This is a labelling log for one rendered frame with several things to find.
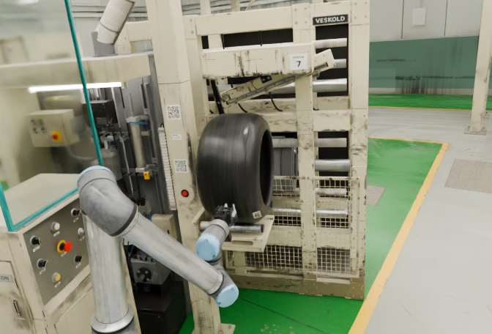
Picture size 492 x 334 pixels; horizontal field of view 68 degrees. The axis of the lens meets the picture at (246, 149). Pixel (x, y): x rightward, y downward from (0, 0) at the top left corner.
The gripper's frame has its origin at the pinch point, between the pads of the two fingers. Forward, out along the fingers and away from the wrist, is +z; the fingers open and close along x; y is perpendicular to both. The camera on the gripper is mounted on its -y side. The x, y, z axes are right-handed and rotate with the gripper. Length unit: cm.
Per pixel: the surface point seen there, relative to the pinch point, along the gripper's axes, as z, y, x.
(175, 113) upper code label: 19, 44, 32
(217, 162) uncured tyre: 1.6, 23.8, 5.6
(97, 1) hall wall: 905, 214, 663
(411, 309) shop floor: 73, -104, -97
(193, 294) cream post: 20, -67, 35
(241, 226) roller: 12.4, -15.0, -0.5
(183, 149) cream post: 19.1, 24.2, 30.1
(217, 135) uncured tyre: 10.1, 34.5, 7.4
